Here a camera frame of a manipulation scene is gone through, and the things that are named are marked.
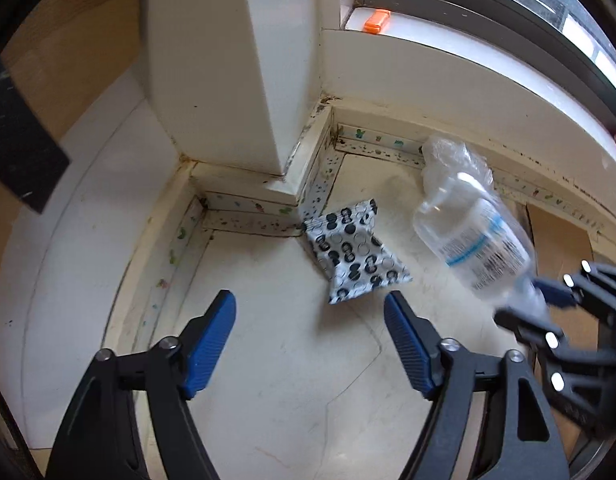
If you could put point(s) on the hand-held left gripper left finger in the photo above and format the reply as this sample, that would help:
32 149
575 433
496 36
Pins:
212 340

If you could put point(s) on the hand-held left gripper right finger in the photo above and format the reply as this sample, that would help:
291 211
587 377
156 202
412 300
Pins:
408 345

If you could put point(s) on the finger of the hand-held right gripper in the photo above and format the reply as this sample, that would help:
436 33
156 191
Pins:
533 327
553 292

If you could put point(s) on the clear plastic bottle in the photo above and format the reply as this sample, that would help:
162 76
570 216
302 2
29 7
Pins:
473 240

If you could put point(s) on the black white patterned packet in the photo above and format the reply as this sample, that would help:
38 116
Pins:
353 255

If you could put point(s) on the cardboard sheet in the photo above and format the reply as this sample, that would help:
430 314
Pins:
558 245

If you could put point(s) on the steel sink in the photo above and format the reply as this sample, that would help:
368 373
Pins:
588 460

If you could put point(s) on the black board holder rack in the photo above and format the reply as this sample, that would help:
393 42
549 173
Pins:
17 150

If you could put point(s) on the wooden cutting board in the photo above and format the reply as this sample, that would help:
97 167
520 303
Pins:
62 60

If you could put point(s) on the orange plastic clip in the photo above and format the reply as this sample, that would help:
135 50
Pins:
377 21

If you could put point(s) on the dark window frame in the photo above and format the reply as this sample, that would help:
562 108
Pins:
488 5

